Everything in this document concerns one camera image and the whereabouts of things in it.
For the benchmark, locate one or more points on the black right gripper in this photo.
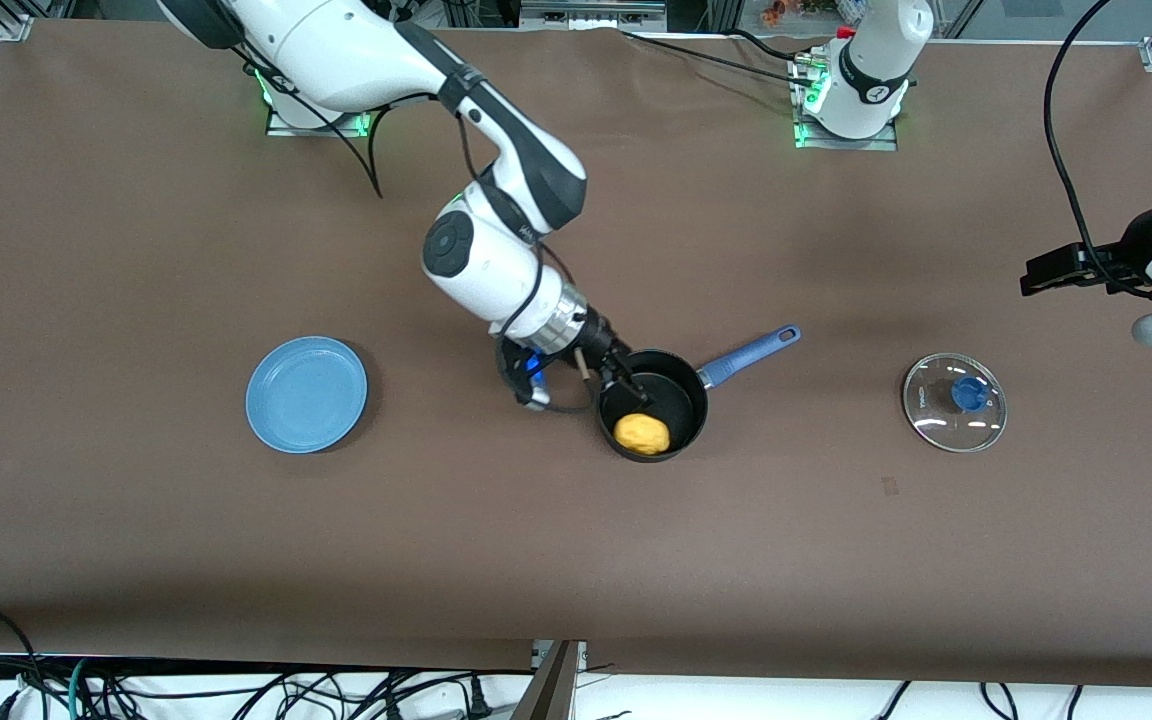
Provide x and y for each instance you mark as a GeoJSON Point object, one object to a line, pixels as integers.
{"type": "Point", "coordinates": [602, 338]}

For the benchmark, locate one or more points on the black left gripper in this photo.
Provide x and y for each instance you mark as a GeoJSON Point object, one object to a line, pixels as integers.
{"type": "Point", "coordinates": [1132, 250]}

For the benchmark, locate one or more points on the yellow potato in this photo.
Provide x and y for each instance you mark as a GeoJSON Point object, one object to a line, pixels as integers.
{"type": "Point", "coordinates": [642, 434]}

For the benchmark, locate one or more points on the glass lid with blue knob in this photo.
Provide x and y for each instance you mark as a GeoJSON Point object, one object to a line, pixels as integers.
{"type": "Point", "coordinates": [936, 425]}

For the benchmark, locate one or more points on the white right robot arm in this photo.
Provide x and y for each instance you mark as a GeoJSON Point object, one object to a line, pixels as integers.
{"type": "Point", "coordinates": [481, 260]}

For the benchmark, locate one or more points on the brown table cover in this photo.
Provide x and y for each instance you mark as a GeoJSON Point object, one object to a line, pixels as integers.
{"type": "Point", "coordinates": [736, 560]}

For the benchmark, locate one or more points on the blue round plate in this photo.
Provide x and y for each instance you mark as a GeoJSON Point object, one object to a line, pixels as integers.
{"type": "Point", "coordinates": [301, 395]}

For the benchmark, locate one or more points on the black power plug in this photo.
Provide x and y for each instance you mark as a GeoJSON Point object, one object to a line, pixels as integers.
{"type": "Point", "coordinates": [478, 698]}

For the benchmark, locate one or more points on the grey power strip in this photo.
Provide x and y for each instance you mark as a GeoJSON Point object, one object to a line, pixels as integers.
{"type": "Point", "coordinates": [591, 12]}

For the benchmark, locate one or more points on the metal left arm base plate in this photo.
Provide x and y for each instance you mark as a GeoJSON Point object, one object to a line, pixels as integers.
{"type": "Point", "coordinates": [846, 144]}

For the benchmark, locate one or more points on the metal table bracket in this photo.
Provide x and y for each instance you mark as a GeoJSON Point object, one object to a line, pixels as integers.
{"type": "Point", "coordinates": [551, 685]}

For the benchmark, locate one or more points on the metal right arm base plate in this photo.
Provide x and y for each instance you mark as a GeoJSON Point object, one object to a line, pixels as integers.
{"type": "Point", "coordinates": [316, 131]}

